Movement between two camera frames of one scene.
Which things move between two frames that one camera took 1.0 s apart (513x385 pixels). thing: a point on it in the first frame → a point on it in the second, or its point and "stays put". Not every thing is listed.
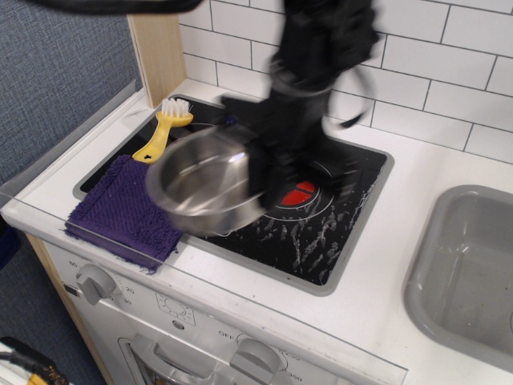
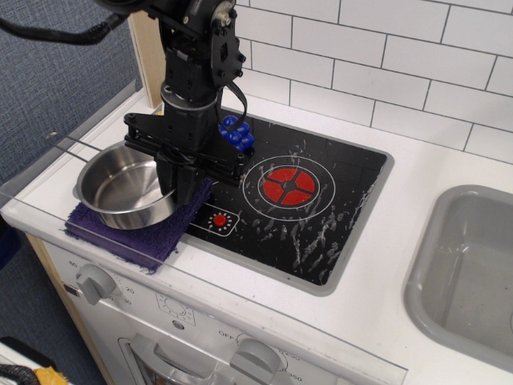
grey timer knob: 94,283 stays put
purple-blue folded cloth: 117,215 stays put
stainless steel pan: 202,181 → 122,185
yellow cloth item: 35,379 → 49,376
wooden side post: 159,43 stays put
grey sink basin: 460,282 stays put
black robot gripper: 288,128 → 187,136
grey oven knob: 256,358 stays put
